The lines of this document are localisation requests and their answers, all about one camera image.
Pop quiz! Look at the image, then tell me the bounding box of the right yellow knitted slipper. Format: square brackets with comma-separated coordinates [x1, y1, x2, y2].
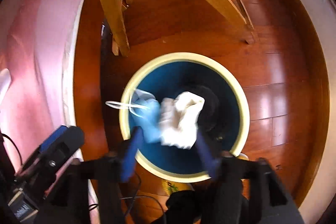
[162, 180, 194, 196]

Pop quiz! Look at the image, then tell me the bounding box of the blue face mask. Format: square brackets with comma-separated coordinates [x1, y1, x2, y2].
[105, 89, 161, 143]

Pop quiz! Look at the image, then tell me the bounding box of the beige paper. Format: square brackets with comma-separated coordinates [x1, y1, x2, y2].
[159, 92, 205, 149]

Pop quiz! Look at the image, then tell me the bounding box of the blue trash bin cream rim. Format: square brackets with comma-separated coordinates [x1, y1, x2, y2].
[118, 52, 250, 183]

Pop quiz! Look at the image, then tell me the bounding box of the black cable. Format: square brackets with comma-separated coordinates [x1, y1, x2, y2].
[89, 170, 168, 224]

